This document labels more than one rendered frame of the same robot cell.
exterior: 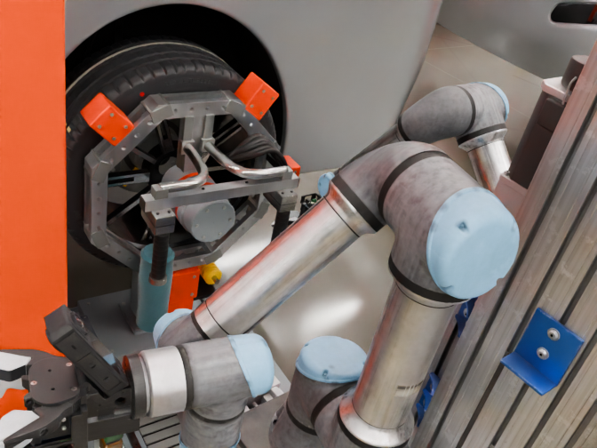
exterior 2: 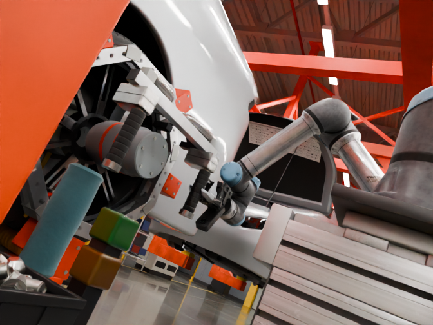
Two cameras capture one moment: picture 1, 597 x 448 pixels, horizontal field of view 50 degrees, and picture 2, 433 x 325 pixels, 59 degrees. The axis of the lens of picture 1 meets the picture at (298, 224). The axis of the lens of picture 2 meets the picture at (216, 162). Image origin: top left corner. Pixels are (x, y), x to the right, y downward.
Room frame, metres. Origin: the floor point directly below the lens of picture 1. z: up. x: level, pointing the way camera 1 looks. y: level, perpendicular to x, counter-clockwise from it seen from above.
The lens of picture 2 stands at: (0.35, 0.34, 0.64)
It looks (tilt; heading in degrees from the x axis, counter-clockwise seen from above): 15 degrees up; 343
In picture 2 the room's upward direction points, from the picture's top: 24 degrees clockwise
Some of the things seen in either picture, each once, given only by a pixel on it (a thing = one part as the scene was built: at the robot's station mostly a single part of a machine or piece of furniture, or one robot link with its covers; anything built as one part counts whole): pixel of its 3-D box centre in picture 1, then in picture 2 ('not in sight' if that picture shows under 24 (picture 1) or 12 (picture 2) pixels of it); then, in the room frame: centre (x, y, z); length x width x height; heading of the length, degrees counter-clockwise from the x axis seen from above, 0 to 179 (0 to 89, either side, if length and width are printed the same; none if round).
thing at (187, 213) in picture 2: (279, 231); (196, 192); (1.42, 0.05, 0.83); 0.04 x 0.04 x 0.16
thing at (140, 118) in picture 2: (160, 255); (125, 137); (1.20, 0.31, 0.83); 0.04 x 0.04 x 0.16
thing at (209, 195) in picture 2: not in sight; (211, 189); (1.43, 0.00, 0.85); 0.09 x 0.03 x 0.06; 143
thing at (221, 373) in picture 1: (222, 371); not in sight; (0.53, 0.05, 1.21); 0.11 x 0.08 x 0.09; 121
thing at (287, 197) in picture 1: (280, 194); (202, 160); (1.44, 0.06, 0.93); 0.09 x 0.05 x 0.05; 40
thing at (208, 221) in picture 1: (196, 201); (126, 148); (1.44, 0.28, 0.85); 0.21 x 0.14 x 0.14; 40
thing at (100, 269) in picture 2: (110, 443); (95, 267); (0.84, 0.28, 0.59); 0.04 x 0.04 x 0.04; 40
